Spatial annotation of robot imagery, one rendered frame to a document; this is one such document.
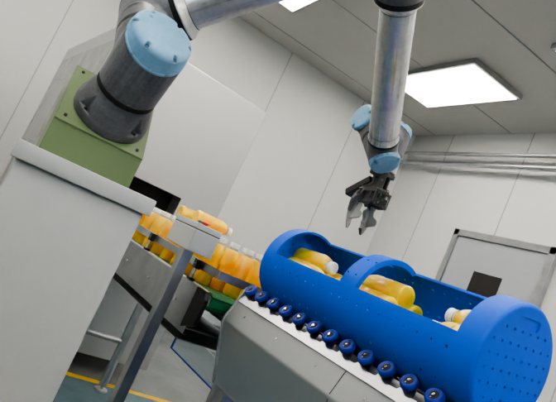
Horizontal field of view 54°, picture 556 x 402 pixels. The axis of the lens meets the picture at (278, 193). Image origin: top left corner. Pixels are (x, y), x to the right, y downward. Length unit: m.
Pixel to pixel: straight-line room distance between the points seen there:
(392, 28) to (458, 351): 0.73
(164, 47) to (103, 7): 4.79
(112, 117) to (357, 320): 0.79
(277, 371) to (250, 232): 4.81
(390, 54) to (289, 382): 0.91
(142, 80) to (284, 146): 5.27
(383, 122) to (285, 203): 5.06
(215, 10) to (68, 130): 0.45
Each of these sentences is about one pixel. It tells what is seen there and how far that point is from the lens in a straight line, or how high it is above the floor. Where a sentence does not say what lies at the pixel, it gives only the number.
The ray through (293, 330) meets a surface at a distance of 1.65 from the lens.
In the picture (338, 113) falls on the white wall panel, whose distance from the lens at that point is 6.86.
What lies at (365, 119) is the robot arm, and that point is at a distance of 1.69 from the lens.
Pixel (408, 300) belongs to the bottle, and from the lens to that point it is 1.55.
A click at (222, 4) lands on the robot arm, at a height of 1.59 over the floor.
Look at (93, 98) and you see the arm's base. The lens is 1.35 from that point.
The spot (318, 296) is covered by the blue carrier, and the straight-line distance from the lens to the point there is 1.58.
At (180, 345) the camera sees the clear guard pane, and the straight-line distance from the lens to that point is 2.96.
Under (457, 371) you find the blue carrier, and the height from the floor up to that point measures 1.04.
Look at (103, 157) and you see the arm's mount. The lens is 1.36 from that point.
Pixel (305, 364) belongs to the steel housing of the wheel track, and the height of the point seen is 0.87.
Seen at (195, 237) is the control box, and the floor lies 1.05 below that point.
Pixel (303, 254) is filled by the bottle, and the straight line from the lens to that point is 1.86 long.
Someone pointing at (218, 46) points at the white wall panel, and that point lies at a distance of 6.26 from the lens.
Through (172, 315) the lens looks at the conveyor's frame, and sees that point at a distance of 2.04.
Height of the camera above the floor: 1.08
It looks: 7 degrees up
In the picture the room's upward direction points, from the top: 24 degrees clockwise
